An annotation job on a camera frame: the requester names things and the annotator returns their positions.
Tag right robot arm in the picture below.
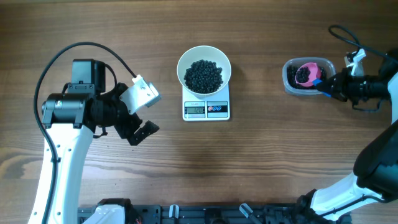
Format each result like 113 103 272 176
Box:
290 49 397 223

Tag white digital kitchen scale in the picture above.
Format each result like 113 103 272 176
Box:
182 83 231 122

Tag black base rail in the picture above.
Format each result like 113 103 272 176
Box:
76 203 352 224

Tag black beans in bowl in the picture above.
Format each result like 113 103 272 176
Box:
183 60 224 94

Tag black beans pile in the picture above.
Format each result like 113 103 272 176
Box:
287 65 327 90

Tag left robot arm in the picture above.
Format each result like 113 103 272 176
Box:
29 59 160 223

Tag white bowl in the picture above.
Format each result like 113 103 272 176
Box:
177 45 232 98

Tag left black camera cable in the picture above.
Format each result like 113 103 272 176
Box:
33 41 137 224

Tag pink scoop blue handle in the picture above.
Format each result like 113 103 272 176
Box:
296 62 321 96

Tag clear plastic container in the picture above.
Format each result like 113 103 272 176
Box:
282 57 336 96

